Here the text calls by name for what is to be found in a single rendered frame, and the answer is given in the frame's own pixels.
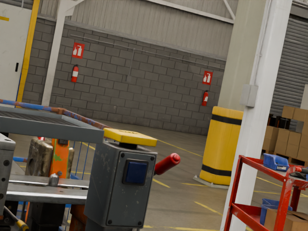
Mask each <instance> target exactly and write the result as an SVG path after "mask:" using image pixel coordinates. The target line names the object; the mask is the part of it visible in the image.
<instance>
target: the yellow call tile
mask: <svg viewBox="0 0 308 231"><path fill-rule="evenodd" d="M103 130H104V136H105V137H108V138H111V139H113V140H116V141H118V142H119V145H120V146H122V147H126V148H131V149H136V148H137V145H143V146H150V147H156V144H157V139H155V138H152V137H149V136H146V135H143V134H141V133H138V132H131V131H124V130H117V129H110V128H104V129H103Z"/></svg>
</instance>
